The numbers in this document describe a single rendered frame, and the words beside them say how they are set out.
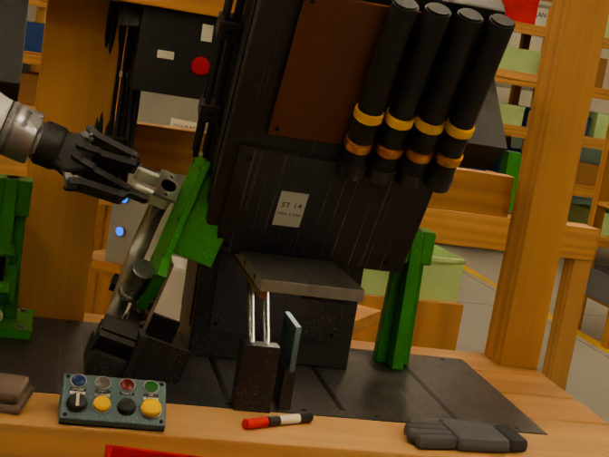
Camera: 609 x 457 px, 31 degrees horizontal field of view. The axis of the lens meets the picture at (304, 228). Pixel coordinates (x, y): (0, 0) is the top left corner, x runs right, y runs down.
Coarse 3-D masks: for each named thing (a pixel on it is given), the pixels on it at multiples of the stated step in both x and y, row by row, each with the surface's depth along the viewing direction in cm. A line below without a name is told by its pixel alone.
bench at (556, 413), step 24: (480, 360) 234; (504, 384) 218; (528, 384) 221; (552, 384) 224; (528, 408) 204; (552, 408) 207; (576, 408) 210; (552, 432) 193; (576, 432) 195; (600, 432) 197
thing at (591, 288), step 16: (608, 128) 688; (608, 144) 686; (608, 160) 687; (608, 176) 689; (608, 192) 691; (592, 208) 696; (608, 208) 679; (592, 224) 694; (592, 272) 682; (608, 272) 704; (592, 288) 680; (608, 288) 663; (608, 304) 662; (608, 320) 664; (608, 336) 662
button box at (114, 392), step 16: (64, 384) 156; (96, 384) 157; (112, 384) 158; (144, 384) 159; (160, 384) 160; (64, 400) 154; (112, 400) 156; (144, 400) 158; (160, 400) 158; (64, 416) 152; (80, 416) 153; (96, 416) 154; (112, 416) 154; (128, 416) 155; (144, 416) 155; (160, 416) 156
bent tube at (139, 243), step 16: (160, 176) 182; (176, 176) 184; (160, 192) 181; (176, 192) 182; (144, 224) 188; (144, 240) 189; (128, 256) 188; (144, 256) 189; (128, 272) 185; (112, 304) 180
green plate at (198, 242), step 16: (208, 160) 173; (192, 176) 177; (208, 176) 174; (192, 192) 173; (176, 208) 180; (192, 208) 175; (176, 224) 174; (192, 224) 175; (160, 240) 182; (176, 240) 174; (192, 240) 176; (208, 240) 176; (192, 256) 176; (208, 256) 177
